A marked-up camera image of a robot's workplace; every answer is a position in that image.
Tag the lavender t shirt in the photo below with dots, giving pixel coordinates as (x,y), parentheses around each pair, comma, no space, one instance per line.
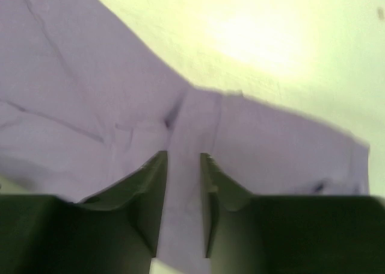
(84,102)

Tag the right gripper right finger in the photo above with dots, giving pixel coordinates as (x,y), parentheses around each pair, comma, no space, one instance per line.
(248,233)

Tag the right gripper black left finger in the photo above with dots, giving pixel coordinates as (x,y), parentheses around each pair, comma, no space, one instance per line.
(114,231)

